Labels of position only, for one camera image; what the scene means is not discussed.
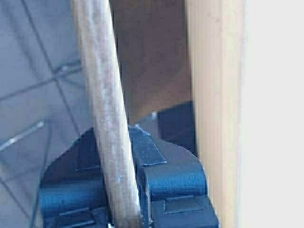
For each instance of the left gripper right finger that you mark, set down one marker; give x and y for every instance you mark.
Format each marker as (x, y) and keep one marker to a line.
(172, 184)

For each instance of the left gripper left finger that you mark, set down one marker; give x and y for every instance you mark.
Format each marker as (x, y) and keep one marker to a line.
(72, 192)

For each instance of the long wooden window counter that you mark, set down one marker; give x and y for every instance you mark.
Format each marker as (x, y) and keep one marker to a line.
(215, 39)

